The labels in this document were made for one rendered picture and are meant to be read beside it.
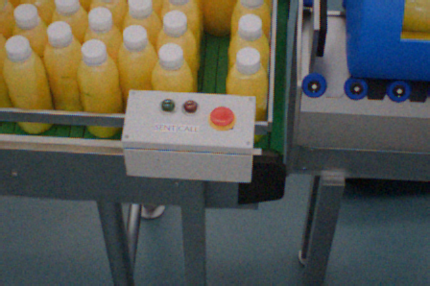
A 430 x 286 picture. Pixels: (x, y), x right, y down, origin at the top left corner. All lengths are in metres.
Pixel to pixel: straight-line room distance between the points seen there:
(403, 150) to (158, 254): 1.00
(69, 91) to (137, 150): 0.25
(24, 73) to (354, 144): 0.62
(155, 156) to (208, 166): 0.09
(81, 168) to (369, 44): 0.57
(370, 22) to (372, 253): 1.19
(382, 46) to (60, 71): 0.54
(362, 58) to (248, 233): 1.14
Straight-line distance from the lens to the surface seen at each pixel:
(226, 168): 1.42
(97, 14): 1.55
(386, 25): 1.48
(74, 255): 2.55
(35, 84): 1.56
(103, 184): 1.71
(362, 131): 1.69
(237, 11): 1.59
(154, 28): 1.58
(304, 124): 1.68
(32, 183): 1.74
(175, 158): 1.41
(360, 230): 2.59
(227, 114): 1.39
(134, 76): 1.54
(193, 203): 1.58
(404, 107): 1.67
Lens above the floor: 2.22
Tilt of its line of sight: 55 degrees down
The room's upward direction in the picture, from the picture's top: straight up
